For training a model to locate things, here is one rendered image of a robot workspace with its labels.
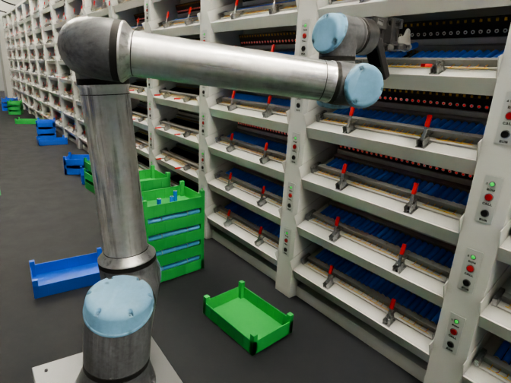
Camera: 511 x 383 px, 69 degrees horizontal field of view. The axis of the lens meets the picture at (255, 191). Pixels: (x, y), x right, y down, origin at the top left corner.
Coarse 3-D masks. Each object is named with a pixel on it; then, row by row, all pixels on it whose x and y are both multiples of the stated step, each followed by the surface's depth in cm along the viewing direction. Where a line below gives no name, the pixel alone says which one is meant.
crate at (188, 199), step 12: (144, 192) 171; (156, 192) 175; (168, 192) 179; (180, 192) 183; (192, 192) 177; (204, 192) 169; (144, 204) 151; (156, 204) 170; (168, 204) 158; (180, 204) 162; (192, 204) 167; (204, 204) 171; (144, 216) 152; (156, 216) 156
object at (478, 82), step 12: (492, 36) 101; (504, 36) 99; (396, 72) 108; (408, 72) 106; (420, 72) 103; (444, 72) 99; (456, 72) 97; (468, 72) 95; (480, 72) 93; (492, 72) 91; (384, 84) 112; (396, 84) 109; (408, 84) 106; (420, 84) 103; (432, 84) 100; (444, 84) 98; (456, 84) 95; (468, 84) 93; (480, 84) 91; (492, 84) 89
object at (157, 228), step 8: (200, 208) 171; (192, 216) 168; (200, 216) 171; (152, 224) 156; (160, 224) 158; (168, 224) 161; (176, 224) 164; (184, 224) 167; (192, 224) 170; (152, 232) 157; (160, 232) 160
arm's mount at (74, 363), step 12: (156, 348) 106; (60, 360) 97; (72, 360) 98; (156, 360) 102; (36, 372) 92; (48, 372) 93; (60, 372) 93; (72, 372) 94; (156, 372) 98; (168, 372) 98
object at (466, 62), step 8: (392, 64) 113; (400, 64) 111; (408, 64) 109; (416, 64) 107; (432, 64) 103; (448, 64) 100; (456, 64) 98; (464, 64) 97; (472, 64) 95; (480, 64) 94; (488, 64) 92; (496, 64) 91
